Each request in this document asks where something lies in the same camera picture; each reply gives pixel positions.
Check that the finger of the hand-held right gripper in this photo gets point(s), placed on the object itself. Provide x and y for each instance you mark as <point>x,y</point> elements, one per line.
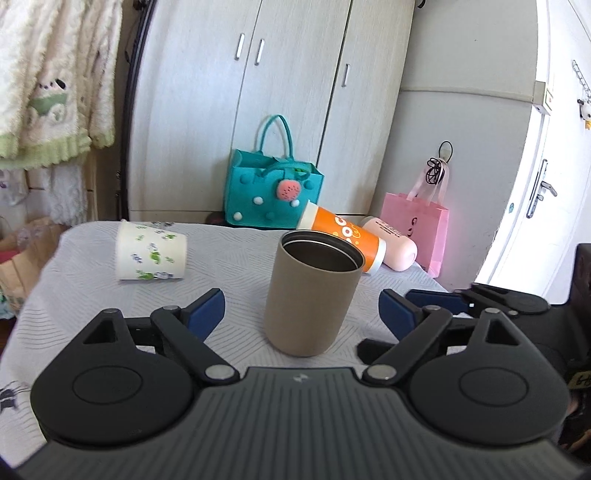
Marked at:
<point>371,350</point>
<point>434,299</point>

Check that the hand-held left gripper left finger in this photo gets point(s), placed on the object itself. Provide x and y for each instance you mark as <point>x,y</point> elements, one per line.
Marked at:
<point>207,311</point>

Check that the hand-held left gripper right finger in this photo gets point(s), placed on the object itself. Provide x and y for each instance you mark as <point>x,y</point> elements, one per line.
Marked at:
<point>396,314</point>

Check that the beige metal-lined cup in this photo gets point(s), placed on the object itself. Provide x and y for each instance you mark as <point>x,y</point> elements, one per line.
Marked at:
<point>304,304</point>

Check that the white green-print paper cup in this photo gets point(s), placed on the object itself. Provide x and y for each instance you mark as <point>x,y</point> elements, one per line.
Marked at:
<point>147,251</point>

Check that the orange cup with white rim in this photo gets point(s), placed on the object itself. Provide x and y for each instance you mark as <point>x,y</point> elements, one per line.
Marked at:
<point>341,228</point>

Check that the pink bottle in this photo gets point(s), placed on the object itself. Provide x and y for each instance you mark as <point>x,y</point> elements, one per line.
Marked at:
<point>399,249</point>

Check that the pink paper gift bag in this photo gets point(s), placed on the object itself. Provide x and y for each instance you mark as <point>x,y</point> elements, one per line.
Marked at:
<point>429,226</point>

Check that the grey patterned tablecloth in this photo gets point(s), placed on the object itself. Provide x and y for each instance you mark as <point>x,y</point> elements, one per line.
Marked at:
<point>92,295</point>

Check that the teal felt handbag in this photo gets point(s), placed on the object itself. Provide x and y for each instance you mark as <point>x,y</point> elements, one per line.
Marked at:
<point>258,184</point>

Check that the white door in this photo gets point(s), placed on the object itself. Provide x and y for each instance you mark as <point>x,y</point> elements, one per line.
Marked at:
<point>521,138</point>

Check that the white fluffy cloth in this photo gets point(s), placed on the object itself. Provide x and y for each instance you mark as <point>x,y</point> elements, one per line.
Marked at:
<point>64,194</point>

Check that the small white plush toy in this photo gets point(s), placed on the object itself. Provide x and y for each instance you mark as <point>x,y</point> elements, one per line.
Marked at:
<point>585,113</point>

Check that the black curved pole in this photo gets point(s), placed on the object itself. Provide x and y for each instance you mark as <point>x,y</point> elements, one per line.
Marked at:
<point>136,92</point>

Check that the grey wardrobe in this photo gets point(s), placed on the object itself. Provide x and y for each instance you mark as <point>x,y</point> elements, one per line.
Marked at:
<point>286,92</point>

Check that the white fluffy green-trimmed garment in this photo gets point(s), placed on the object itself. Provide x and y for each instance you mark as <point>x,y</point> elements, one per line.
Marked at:
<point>55,69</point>

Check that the round wall hook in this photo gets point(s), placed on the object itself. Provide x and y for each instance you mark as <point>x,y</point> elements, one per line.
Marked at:
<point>446,148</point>

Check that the small wall box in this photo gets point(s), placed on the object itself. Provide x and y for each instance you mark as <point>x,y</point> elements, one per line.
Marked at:
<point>545,98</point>

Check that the white wall hook rack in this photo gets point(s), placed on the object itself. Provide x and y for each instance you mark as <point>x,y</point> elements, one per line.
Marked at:
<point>581,76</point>

